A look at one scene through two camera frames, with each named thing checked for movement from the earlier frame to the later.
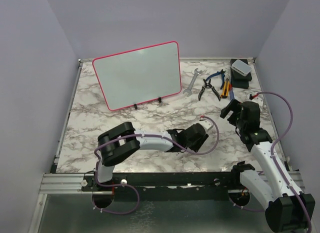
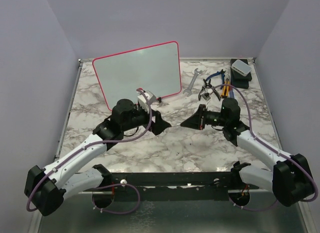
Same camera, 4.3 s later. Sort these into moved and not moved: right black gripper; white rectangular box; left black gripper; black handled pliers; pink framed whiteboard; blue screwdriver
Moved: right black gripper; left black gripper
Not moved: pink framed whiteboard; black handled pliers; white rectangular box; blue screwdriver
